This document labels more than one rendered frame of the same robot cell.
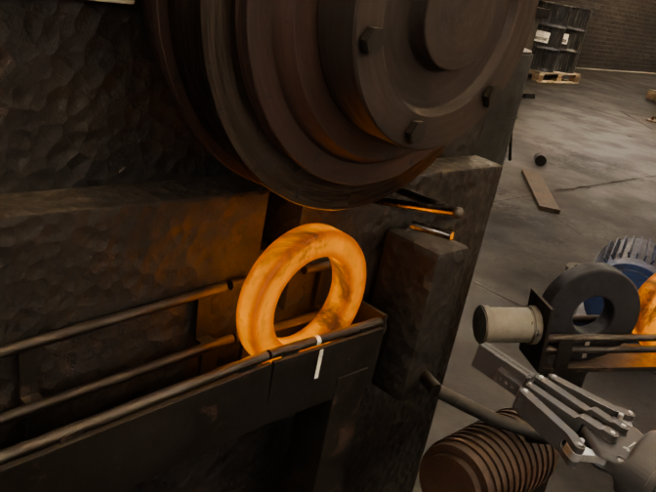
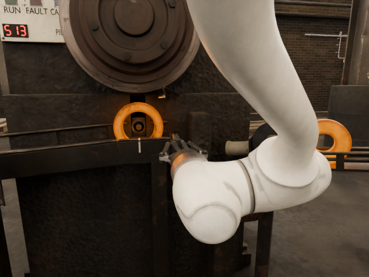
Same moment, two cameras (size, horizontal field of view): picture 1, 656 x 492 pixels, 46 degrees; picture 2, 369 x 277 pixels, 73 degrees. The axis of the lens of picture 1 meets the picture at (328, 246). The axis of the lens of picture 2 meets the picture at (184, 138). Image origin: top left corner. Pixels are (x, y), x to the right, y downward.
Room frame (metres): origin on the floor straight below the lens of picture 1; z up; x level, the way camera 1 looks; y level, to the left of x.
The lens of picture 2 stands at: (0.22, -0.70, 0.92)
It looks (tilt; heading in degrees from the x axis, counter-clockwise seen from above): 13 degrees down; 38
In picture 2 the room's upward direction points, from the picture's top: straight up
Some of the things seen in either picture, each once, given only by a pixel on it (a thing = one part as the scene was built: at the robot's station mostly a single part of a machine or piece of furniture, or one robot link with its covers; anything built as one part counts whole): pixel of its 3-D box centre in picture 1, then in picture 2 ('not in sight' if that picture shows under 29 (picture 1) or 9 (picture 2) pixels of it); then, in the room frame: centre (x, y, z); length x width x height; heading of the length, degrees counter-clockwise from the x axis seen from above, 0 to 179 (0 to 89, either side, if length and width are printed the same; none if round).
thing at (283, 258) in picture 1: (304, 298); (138, 127); (0.85, 0.02, 0.75); 0.18 x 0.03 x 0.18; 138
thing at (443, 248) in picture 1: (408, 310); (198, 142); (1.03, -0.13, 0.68); 0.11 x 0.08 x 0.24; 49
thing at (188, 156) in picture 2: not in sight; (191, 173); (0.64, -0.39, 0.72); 0.09 x 0.06 x 0.09; 138
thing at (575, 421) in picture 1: (563, 419); (176, 151); (0.72, -0.28, 0.73); 0.11 x 0.01 x 0.04; 50
